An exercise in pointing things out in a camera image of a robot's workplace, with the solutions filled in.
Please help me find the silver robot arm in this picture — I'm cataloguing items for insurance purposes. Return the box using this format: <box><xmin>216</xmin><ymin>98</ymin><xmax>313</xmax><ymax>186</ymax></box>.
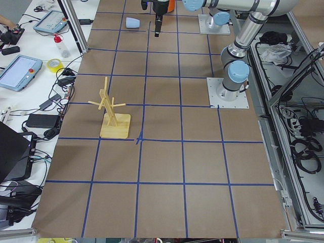
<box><xmin>182</xmin><ymin>0</ymin><xmax>230</xmax><ymax>28</ymax></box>
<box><xmin>182</xmin><ymin>0</ymin><xmax>298</xmax><ymax>102</ymax></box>

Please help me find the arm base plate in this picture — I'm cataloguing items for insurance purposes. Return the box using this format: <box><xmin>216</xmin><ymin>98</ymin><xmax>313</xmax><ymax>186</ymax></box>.
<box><xmin>198</xmin><ymin>12</ymin><xmax>230</xmax><ymax>35</ymax></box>
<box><xmin>207</xmin><ymin>77</ymin><xmax>249</xmax><ymax>109</ymax></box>

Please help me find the small black power adapter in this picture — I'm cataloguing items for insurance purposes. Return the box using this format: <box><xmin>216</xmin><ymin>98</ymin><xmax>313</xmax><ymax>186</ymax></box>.
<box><xmin>79</xmin><ymin>19</ymin><xmax>93</xmax><ymax>25</ymax></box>

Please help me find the black power adapter brick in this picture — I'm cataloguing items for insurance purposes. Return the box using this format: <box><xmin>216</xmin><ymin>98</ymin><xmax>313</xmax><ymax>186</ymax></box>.
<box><xmin>26</xmin><ymin>114</ymin><xmax>59</xmax><ymax>129</ymax></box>

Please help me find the wooden cup tree stand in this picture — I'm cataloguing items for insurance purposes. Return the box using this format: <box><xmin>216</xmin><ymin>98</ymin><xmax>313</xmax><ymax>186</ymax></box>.
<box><xmin>88</xmin><ymin>77</ymin><xmax>131</xmax><ymax>139</ymax></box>

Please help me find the black laptop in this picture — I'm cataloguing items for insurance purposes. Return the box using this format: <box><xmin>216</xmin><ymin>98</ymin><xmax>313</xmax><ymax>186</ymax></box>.
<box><xmin>1</xmin><ymin>123</ymin><xmax>36</xmax><ymax>182</ymax></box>

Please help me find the far teach pendant tablet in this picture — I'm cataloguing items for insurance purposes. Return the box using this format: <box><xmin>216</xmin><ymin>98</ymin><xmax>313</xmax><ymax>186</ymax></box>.
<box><xmin>33</xmin><ymin>10</ymin><xmax>67</xmax><ymax>34</ymax></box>

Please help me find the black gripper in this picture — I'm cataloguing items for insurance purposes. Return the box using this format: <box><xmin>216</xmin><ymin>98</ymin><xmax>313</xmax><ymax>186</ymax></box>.
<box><xmin>152</xmin><ymin>0</ymin><xmax>169</xmax><ymax>37</ymax></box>

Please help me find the aluminium frame post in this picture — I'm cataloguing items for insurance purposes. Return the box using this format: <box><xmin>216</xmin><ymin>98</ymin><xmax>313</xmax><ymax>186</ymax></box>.
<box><xmin>57</xmin><ymin>0</ymin><xmax>89</xmax><ymax>54</ymax></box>

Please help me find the yellow tape roll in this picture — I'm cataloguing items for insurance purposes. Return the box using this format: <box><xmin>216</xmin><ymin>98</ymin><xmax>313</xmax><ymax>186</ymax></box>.
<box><xmin>47</xmin><ymin>58</ymin><xmax>64</xmax><ymax>73</ymax></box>

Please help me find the near teach pendant tablet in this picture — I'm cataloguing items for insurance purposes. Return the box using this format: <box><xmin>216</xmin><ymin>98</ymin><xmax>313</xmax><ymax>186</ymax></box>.
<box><xmin>1</xmin><ymin>55</ymin><xmax>43</xmax><ymax>92</ymax></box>

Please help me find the light blue cup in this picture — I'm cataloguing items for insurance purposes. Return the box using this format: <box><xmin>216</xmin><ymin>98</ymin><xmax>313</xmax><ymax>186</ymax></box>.
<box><xmin>126</xmin><ymin>17</ymin><xmax>140</xmax><ymax>29</ymax></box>

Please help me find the white crumpled cloth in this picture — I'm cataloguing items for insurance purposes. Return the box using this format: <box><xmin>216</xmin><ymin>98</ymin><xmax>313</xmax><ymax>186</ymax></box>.
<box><xmin>260</xmin><ymin>44</ymin><xmax>292</xmax><ymax>65</ymax></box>

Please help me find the red cap squeeze bottle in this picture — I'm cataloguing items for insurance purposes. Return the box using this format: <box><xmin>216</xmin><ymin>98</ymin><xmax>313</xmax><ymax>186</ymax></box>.
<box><xmin>54</xmin><ymin>34</ymin><xmax>70</xmax><ymax>58</ymax></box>

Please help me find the teach pendant tablet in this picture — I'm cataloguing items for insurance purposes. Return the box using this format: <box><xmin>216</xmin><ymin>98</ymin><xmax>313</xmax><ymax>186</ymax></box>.
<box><xmin>1</xmin><ymin>55</ymin><xmax>43</xmax><ymax>92</ymax></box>
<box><xmin>33</xmin><ymin>10</ymin><xmax>67</xmax><ymax>34</ymax></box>

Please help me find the person hand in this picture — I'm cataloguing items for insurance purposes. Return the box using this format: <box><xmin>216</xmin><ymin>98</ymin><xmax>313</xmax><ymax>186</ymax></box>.
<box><xmin>0</xmin><ymin>15</ymin><xmax>17</xmax><ymax>29</ymax></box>

